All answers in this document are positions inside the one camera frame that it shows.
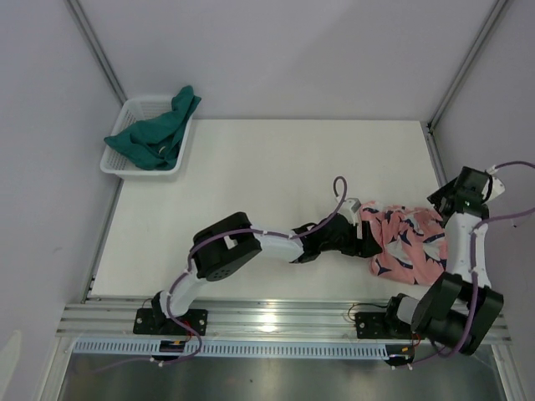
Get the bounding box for pink shark print shorts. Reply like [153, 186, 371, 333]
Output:
[359, 201, 448, 286]

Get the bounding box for green shorts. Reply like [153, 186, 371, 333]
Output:
[104, 85, 201, 171]

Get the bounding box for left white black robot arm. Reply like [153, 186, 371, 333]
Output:
[151, 212, 381, 334]

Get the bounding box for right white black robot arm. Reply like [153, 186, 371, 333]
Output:
[381, 167, 504, 357]

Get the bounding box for white plastic basket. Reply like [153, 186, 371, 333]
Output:
[99, 94, 194, 183]

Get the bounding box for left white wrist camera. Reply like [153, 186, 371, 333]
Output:
[339, 198, 361, 226]

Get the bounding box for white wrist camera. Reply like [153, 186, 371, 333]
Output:
[484, 165, 506, 203]
[339, 198, 361, 226]

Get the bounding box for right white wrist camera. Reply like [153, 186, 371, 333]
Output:
[484, 165, 506, 203]

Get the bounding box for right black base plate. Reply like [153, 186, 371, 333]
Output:
[349, 312, 412, 340]

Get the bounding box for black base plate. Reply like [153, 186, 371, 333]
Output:
[133, 307, 208, 336]
[349, 312, 412, 340]

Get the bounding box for right aluminium frame post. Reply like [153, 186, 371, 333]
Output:
[426, 0, 513, 135]

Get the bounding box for aluminium frame post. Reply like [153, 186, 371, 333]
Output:
[426, 0, 513, 135]
[64, 0, 128, 105]

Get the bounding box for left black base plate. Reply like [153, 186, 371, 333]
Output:
[133, 307, 208, 336]

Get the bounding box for aluminium mounting rail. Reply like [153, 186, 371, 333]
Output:
[56, 298, 513, 346]

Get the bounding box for white perforated cable tray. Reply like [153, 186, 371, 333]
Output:
[73, 338, 389, 360]

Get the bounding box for left aluminium frame post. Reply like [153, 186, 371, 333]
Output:
[64, 0, 128, 105]

